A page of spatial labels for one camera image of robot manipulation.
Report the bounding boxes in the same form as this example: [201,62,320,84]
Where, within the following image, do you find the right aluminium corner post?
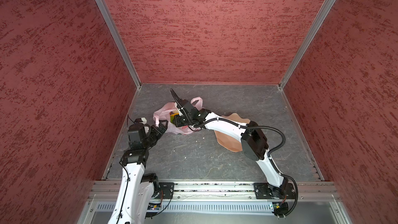
[279,0,336,91]

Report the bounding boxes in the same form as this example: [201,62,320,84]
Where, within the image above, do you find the aluminium front rail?
[88,180,341,202]

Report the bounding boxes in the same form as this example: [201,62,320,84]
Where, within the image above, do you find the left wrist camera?
[134,117,147,124]

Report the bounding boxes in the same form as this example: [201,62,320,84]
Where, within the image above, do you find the right small circuit board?
[272,202,289,218]

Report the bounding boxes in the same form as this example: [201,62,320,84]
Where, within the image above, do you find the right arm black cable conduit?
[169,88,287,159]

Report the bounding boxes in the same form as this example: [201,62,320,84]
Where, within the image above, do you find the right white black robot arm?
[175,98,288,199]

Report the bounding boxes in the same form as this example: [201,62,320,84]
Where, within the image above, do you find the left aluminium corner post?
[95,0,142,90]

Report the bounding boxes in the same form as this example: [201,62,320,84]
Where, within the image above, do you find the aluminium corner post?
[279,0,336,91]
[95,0,142,90]

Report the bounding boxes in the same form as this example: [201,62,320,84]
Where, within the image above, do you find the small circuit board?
[272,202,289,218]
[147,202,162,213]

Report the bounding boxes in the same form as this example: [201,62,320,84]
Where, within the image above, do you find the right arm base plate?
[254,183,296,200]

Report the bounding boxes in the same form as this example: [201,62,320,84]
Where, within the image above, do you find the yellow fake fruit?
[170,113,179,126]

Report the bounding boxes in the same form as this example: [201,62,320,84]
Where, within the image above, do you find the pink plastic bag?
[153,102,200,135]

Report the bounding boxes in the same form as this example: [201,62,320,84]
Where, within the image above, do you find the left small circuit board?
[147,202,162,213]

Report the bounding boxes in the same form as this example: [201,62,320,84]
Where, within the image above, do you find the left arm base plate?
[155,182,175,200]

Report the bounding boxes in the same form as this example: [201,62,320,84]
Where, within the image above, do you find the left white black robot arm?
[108,119,169,224]

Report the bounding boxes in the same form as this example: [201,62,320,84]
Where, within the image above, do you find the white slotted cable duct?
[93,201,280,216]

